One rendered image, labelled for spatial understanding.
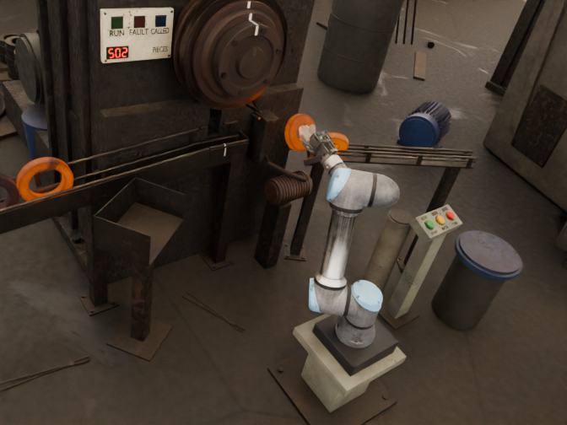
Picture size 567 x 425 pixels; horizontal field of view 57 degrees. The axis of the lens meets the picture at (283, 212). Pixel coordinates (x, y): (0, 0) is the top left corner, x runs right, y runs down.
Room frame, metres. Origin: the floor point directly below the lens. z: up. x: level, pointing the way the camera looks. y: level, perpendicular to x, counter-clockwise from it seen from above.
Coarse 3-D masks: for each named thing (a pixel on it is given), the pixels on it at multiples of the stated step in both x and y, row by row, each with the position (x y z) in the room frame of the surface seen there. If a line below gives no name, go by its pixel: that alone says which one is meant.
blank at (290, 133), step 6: (300, 114) 1.98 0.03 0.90; (294, 120) 1.94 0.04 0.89; (300, 120) 1.97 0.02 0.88; (306, 120) 1.99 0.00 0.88; (312, 120) 2.01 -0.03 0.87; (288, 126) 1.92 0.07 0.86; (294, 126) 1.93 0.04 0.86; (288, 132) 1.91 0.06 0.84; (294, 132) 1.92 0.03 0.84; (288, 138) 1.90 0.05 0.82; (294, 138) 1.92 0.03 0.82; (288, 144) 1.91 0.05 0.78; (294, 144) 1.91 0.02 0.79; (300, 144) 1.93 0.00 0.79; (300, 150) 1.92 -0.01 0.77
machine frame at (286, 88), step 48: (48, 0) 2.00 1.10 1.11; (96, 0) 1.67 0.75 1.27; (144, 0) 1.79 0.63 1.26; (288, 0) 2.25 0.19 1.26; (48, 48) 2.01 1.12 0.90; (96, 48) 1.67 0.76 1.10; (288, 48) 2.29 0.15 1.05; (48, 96) 2.00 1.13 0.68; (96, 96) 1.68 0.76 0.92; (144, 96) 1.80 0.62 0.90; (192, 96) 1.95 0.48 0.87; (288, 96) 2.26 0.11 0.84; (96, 144) 1.69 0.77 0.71; (192, 192) 1.92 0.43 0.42; (240, 192) 2.13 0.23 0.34; (192, 240) 1.95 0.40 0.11
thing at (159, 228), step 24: (120, 192) 1.42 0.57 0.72; (144, 192) 1.52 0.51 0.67; (168, 192) 1.50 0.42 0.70; (96, 216) 1.27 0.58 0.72; (120, 216) 1.42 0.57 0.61; (144, 216) 1.46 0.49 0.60; (168, 216) 1.49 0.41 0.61; (96, 240) 1.26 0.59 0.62; (120, 240) 1.25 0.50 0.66; (144, 240) 1.24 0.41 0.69; (168, 240) 1.37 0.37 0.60; (144, 264) 1.24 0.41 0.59; (144, 288) 1.37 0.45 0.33; (144, 312) 1.37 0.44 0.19; (120, 336) 1.37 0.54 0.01; (144, 336) 1.38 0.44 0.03
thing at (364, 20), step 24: (336, 0) 4.72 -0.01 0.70; (360, 0) 4.54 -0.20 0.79; (384, 0) 4.55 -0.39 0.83; (336, 24) 4.63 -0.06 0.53; (360, 24) 4.53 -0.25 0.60; (384, 24) 4.58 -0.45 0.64; (336, 48) 4.58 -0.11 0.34; (360, 48) 4.53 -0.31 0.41; (384, 48) 4.65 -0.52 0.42; (336, 72) 4.55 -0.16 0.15; (360, 72) 4.54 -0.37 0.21
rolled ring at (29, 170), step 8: (32, 160) 1.40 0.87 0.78; (40, 160) 1.40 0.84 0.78; (48, 160) 1.42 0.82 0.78; (56, 160) 1.44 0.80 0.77; (24, 168) 1.37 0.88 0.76; (32, 168) 1.37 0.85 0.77; (40, 168) 1.39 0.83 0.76; (48, 168) 1.41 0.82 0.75; (56, 168) 1.43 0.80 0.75; (64, 168) 1.45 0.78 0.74; (24, 176) 1.35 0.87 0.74; (32, 176) 1.37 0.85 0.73; (64, 176) 1.45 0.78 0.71; (72, 176) 1.46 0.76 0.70; (16, 184) 1.36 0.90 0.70; (24, 184) 1.35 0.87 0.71; (64, 184) 1.44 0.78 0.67; (72, 184) 1.46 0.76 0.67; (24, 192) 1.35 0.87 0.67; (32, 192) 1.38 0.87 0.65; (48, 192) 1.43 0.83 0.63
